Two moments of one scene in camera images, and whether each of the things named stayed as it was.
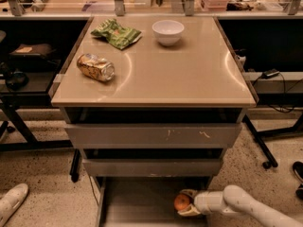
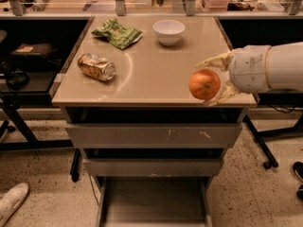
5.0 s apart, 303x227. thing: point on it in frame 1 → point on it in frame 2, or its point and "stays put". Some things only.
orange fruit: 181,200 → 204,84
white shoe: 11,200 stays put
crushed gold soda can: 97,67 stays put
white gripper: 202,202 → 249,69
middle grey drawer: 154,166 stays put
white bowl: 168,31 stays put
